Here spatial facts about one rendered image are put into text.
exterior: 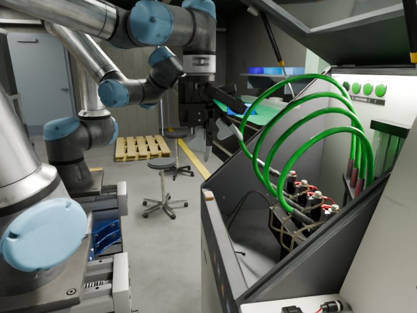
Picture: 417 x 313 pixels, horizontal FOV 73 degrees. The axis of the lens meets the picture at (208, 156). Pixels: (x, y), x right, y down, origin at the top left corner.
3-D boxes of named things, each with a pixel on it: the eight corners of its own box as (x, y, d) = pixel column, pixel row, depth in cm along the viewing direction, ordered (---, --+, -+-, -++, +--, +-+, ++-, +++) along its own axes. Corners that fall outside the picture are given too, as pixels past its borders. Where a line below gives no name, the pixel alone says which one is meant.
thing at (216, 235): (201, 221, 126) (201, 188, 121) (211, 220, 126) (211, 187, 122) (231, 353, 67) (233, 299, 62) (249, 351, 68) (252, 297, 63)
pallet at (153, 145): (117, 143, 575) (116, 137, 572) (163, 140, 597) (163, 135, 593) (112, 163, 449) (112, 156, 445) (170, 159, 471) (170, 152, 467)
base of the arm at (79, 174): (42, 192, 95) (36, 164, 92) (52, 177, 109) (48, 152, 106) (89, 187, 99) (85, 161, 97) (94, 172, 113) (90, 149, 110)
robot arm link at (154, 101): (120, 94, 87) (136, 68, 81) (145, 92, 96) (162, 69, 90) (134, 113, 86) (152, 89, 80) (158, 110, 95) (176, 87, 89)
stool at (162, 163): (184, 196, 333) (183, 152, 317) (192, 217, 286) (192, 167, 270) (142, 200, 322) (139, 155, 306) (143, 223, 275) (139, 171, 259)
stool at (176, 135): (185, 182, 372) (184, 139, 355) (154, 177, 390) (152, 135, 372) (201, 171, 417) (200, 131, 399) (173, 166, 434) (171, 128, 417)
